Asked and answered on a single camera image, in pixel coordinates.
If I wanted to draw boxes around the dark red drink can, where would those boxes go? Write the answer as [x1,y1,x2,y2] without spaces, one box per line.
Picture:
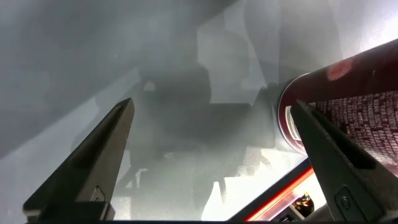
[277,38,398,179]

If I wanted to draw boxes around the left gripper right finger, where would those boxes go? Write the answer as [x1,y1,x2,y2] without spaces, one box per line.
[290,98,398,222]

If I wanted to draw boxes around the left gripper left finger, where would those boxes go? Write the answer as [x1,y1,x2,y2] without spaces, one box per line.
[22,97,136,222]

